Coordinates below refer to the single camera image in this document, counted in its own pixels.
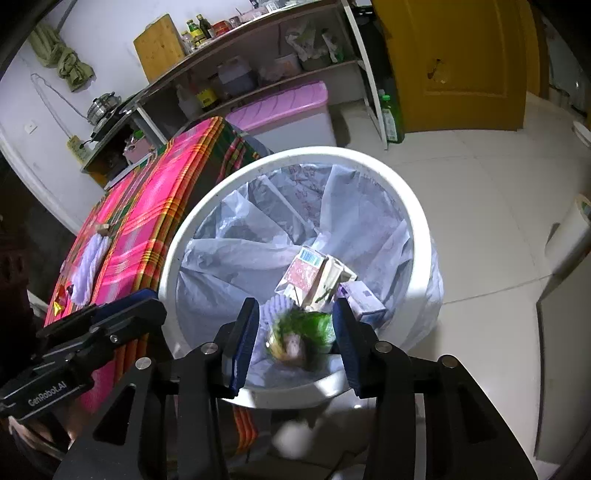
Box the green plastic bottle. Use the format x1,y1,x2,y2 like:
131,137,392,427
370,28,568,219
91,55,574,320
379,90,404,144

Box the crumpled plastic bags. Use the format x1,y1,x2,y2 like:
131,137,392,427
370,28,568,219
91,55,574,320
284,21,331,63

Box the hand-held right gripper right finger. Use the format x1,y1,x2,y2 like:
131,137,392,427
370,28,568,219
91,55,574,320
332,298,539,480

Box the white roll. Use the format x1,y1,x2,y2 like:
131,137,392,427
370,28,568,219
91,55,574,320
545,194,591,275

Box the steel cooking pot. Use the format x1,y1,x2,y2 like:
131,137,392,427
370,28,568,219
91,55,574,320
87,91,122,125

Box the white round waste bin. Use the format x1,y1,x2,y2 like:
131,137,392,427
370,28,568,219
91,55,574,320
157,145,446,409

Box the purple milk carton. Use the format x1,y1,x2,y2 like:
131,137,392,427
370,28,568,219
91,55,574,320
336,281,386,326

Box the person's left hand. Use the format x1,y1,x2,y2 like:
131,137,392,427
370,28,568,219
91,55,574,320
9,413,77,464

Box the green snack packet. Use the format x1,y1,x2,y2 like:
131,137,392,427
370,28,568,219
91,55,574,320
263,310,337,370

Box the yellow label bottle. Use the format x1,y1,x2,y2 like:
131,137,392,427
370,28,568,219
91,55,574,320
196,83,219,109

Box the green white bottle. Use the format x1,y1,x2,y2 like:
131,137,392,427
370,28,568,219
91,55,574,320
323,30,345,63

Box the white wall cable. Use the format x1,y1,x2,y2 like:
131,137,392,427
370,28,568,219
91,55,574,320
30,73,86,144

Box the pink plastic basket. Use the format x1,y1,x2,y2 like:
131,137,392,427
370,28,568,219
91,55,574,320
122,134,155,162

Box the gray plastic jug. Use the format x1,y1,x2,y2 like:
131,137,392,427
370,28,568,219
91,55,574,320
217,58,257,95

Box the pink plaid tablecloth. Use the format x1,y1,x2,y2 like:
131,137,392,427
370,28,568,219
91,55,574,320
44,116,273,455

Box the small wooden shelf unit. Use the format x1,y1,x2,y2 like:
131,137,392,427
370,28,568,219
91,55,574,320
81,99,169,190

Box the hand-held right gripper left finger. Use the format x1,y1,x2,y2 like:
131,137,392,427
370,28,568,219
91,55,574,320
53,298,262,480

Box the yellow snack packet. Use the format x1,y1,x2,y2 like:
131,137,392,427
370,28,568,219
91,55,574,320
47,295,70,320

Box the yellow power strip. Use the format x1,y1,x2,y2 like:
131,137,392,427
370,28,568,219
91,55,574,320
66,135,88,163

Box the wooden cutting board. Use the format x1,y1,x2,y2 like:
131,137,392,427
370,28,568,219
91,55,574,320
133,13,186,85

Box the black induction stove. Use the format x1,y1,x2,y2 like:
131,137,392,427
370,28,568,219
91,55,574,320
90,95,148,141

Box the clear plastic jug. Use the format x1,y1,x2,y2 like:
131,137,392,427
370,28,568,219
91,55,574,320
176,85,201,118

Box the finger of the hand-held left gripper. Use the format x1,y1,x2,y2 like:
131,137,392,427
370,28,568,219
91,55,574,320
44,298,168,356
90,288,160,319

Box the translucent plastic bin liner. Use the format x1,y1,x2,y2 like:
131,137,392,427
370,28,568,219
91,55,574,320
178,161,444,388

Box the wooden door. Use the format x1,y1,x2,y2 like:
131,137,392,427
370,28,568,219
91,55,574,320
372,0,541,134

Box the gray metal shelf unit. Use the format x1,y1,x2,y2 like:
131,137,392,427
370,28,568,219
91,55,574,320
134,0,391,153

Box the pink lid storage box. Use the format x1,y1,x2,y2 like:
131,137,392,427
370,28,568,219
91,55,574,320
225,80,337,153

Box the small white pink carton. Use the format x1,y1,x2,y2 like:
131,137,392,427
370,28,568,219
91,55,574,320
276,246,358,311

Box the green hanging cloth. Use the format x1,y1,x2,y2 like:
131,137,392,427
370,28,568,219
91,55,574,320
28,23,95,93

